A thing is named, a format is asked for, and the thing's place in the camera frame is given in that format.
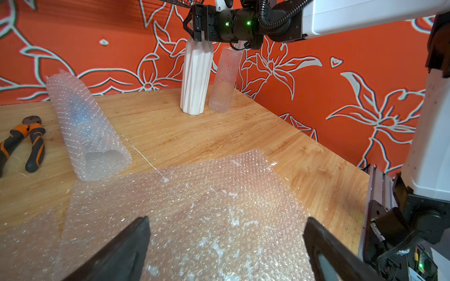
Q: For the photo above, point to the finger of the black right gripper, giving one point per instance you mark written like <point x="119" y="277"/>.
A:
<point x="190" y="25"/>

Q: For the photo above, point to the black wire wall basket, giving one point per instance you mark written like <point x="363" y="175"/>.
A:
<point x="184" y="3"/>

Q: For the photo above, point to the narrow bubble bundle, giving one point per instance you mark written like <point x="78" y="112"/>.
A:
<point x="94" y="147"/>

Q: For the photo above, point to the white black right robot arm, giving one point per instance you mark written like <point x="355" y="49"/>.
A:
<point x="385" y="100"/>

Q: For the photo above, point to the bubble wrap roll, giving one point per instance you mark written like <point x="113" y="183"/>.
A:
<point x="228" y="219"/>

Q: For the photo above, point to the bubble wrap sheet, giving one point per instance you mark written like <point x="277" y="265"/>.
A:
<point x="29" y="251"/>

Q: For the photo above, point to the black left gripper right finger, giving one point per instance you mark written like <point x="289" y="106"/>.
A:
<point x="330" y="260"/>

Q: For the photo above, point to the white ribbed ceramic vase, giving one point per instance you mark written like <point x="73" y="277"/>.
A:
<point x="196" y="75"/>

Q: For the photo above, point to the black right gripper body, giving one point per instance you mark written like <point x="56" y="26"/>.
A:
<point x="250" y="24"/>

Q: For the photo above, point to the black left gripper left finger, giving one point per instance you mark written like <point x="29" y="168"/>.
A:
<point x="122" y="259"/>

